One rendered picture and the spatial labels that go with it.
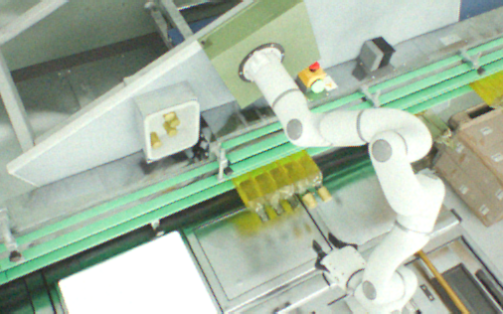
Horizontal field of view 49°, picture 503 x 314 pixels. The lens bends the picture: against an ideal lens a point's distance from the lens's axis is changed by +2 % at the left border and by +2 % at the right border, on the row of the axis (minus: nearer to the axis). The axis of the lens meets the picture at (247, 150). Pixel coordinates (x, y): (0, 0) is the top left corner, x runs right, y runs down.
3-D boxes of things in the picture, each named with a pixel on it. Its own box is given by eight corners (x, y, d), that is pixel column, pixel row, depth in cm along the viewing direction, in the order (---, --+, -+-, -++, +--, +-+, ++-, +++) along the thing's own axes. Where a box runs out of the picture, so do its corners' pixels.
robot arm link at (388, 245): (413, 213, 134) (389, 283, 141) (374, 218, 127) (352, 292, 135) (439, 231, 127) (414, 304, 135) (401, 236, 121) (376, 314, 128)
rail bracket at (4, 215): (-4, 215, 165) (16, 278, 154) (-22, 186, 151) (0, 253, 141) (13, 209, 166) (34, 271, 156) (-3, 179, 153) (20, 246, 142)
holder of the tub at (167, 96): (139, 150, 181) (148, 167, 177) (132, 96, 158) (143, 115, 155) (186, 133, 186) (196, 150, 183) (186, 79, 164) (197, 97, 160)
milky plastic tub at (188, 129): (138, 142, 176) (148, 162, 172) (132, 97, 158) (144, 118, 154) (187, 124, 182) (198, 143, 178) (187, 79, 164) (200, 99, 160)
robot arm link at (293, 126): (282, 86, 147) (312, 130, 139) (313, 89, 156) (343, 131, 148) (263, 111, 152) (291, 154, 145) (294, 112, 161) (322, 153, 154)
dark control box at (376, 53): (357, 57, 202) (370, 72, 198) (363, 41, 196) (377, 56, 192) (375, 50, 205) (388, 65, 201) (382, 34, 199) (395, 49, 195)
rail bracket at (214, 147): (207, 164, 182) (224, 193, 176) (209, 134, 168) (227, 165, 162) (215, 161, 183) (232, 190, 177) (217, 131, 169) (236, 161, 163)
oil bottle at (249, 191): (223, 167, 190) (251, 216, 180) (224, 159, 186) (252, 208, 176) (237, 162, 192) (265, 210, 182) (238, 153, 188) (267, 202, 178)
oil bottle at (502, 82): (468, 71, 229) (517, 119, 216) (474, 62, 225) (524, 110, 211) (478, 67, 231) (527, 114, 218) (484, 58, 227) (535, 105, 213)
